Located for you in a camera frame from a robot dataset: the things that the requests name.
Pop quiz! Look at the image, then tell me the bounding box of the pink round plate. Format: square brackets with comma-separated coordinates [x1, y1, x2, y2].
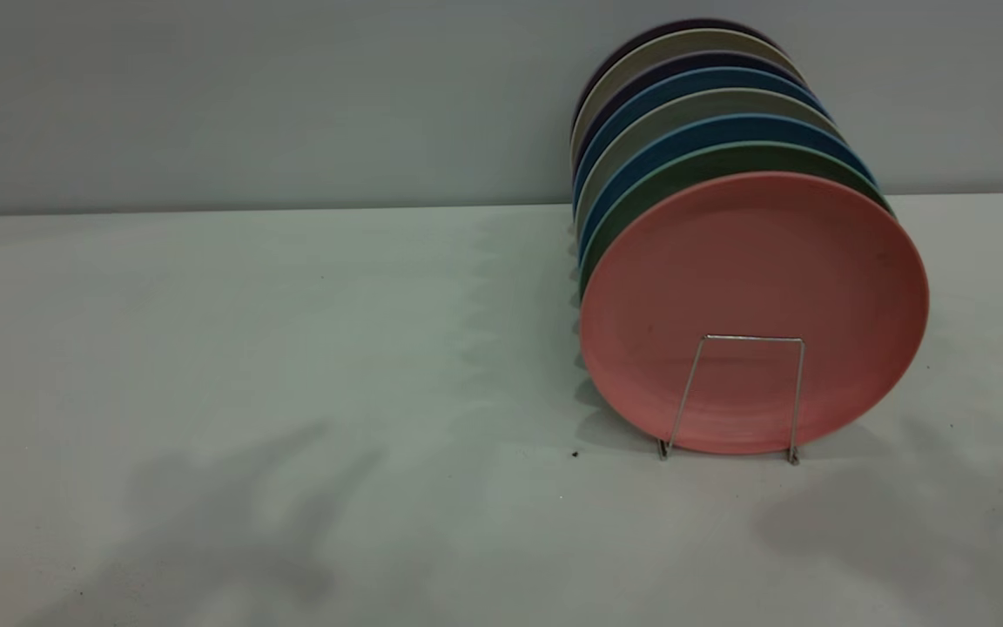
[579, 172, 931, 455]

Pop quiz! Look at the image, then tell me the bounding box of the green round plate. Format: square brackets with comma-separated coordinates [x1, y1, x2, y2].
[579, 142, 894, 299]

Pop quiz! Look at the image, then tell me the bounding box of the blue round plate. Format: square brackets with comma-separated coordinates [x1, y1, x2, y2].
[573, 68, 830, 210]
[579, 114, 878, 262]

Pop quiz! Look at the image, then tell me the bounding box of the beige round plate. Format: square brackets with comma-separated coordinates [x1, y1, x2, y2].
[569, 30, 804, 166]
[575, 89, 842, 236]

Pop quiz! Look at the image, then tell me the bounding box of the dark purple round plate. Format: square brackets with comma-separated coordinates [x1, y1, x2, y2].
[573, 19, 783, 131]

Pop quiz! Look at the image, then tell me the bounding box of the silver wire plate rack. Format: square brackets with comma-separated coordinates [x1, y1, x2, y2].
[656, 334, 807, 466]

